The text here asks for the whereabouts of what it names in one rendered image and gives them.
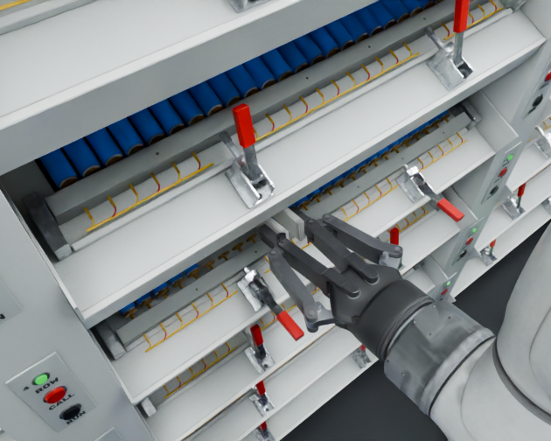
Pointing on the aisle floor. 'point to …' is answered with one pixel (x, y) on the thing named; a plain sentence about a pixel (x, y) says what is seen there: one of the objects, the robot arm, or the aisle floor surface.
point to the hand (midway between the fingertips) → (275, 220)
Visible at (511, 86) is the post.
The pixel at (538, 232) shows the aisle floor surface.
